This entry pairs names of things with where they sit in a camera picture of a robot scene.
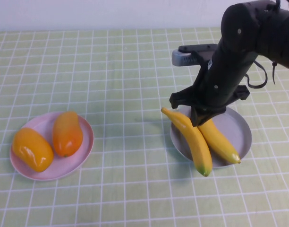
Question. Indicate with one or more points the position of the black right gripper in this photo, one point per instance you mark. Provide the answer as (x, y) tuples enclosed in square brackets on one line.
[(220, 89)]

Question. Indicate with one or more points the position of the yellow banana green tip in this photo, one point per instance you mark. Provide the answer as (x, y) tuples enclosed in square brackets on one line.
[(196, 146)]

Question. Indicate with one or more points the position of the yellow banana pale tip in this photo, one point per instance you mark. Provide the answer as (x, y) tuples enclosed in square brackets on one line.
[(220, 142)]

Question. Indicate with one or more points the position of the orange-tinted mango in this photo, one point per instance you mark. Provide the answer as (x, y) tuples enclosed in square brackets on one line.
[(66, 134)]

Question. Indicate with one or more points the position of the yellow mango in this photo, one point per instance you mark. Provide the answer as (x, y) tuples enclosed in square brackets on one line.
[(31, 149)]

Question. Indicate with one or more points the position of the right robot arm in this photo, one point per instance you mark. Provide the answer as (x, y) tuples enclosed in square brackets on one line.
[(276, 35)]

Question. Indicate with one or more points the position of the grey round plate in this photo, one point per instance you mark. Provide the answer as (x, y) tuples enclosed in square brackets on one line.
[(236, 132)]

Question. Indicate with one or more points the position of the pink round plate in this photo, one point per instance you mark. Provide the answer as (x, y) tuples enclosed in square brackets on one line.
[(64, 168)]

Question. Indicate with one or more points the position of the black zip tie tail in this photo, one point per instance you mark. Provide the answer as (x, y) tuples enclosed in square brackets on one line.
[(274, 73)]

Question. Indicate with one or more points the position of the green checked tablecloth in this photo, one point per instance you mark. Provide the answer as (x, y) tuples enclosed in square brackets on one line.
[(111, 71)]

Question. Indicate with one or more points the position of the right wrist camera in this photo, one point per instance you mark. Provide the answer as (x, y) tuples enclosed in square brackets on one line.
[(182, 58)]

